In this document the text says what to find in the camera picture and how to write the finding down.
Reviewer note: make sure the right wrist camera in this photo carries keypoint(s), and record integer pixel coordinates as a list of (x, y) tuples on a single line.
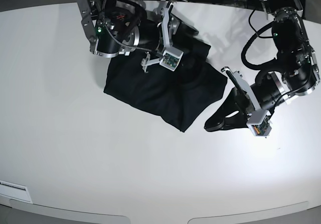
[(171, 58)]

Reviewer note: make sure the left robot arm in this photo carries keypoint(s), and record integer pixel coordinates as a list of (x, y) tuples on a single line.
[(293, 72)]

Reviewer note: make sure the white label plate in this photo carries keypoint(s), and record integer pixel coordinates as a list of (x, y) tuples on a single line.
[(15, 192)]

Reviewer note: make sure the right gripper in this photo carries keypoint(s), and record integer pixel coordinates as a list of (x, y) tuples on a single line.
[(157, 33)]

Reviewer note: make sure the black T-shirt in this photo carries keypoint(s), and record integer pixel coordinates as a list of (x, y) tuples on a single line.
[(179, 96)]

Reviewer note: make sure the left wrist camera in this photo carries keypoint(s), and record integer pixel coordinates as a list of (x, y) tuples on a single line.
[(259, 123)]

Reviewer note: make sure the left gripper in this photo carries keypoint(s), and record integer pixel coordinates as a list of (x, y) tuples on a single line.
[(244, 99)]

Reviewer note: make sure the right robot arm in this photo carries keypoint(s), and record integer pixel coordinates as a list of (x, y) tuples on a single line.
[(119, 27)]

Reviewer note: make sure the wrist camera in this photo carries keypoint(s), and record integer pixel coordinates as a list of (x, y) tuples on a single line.
[(259, 123), (171, 58)]

